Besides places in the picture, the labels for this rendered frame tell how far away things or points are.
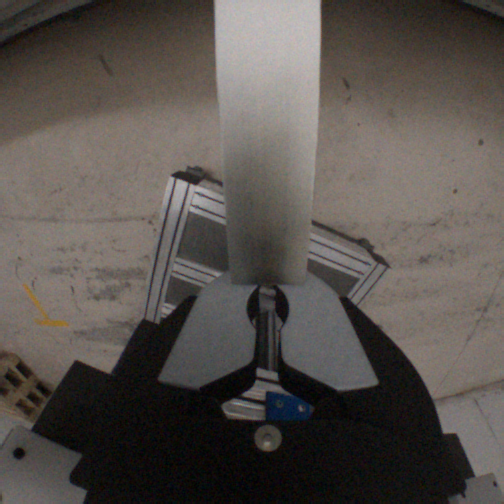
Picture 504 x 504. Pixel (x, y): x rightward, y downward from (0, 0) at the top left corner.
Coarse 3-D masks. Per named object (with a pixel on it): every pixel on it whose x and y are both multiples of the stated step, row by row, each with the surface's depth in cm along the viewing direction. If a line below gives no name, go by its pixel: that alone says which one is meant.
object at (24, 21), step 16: (32, 0) 43; (48, 0) 46; (64, 0) 46; (80, 0) 49; (96, 0) 54; (112, 0) 57; (448, 0) 50; (464, 0) 44; (480, 0) 41; (496, 0) 39; (0, 16) 43; (16, 16) 46; (32, 16) 48; (48, 16) 51; (496, 16) 48; (0, 32) 48; (16, 32) 53
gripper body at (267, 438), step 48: (144, 432) 4; (192, 432) 4; (240, 432) 5; (288, 432) 4; (336, 432) 4; (384, 432) 4; (96, 480) 3; (144, 480) 4; (192, 480) 4; (240, 480) 4; (288, 480) 4; (336, 480) 4; (384, 480) 3; (432, 480) 3
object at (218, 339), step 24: (216, 288) 10; (240, 288) 10; (192, 312) 8; (216, 312) 8; (240, 312) 8; (192, 336) 7; (216, 336) 7; (240, 336) 7; (168, 360) 7; (192, 360) 7; (216, 360) 7; (240, 360) 7; (168, 384) 6; (192, 384) 6; (216, 384) 6; (240, 384) 7
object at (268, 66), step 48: (240, 0) 5; (288, 0) 5; (240, 48) 6; (288, 48) 5; (240, 96) 6; (288, 96) 6; (240, 144) 7; (288, 144) 7; (240, 192) 8; (288, 192) 8; (240, 240) 8; (288, 240) 8
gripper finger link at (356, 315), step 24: (360, 312) 8; (360, 336) 7; (384, 336) 7; (384, 360) 6; (408, 360) 6; (384, 384) 6; (408, 384) 6; (360, 408) 5; (384, 408) 5; (408, 408) 5; (432, 408) 5; (408, 432) 4; (432, 432) 4; (432, 456) 4; (456, 480) 3
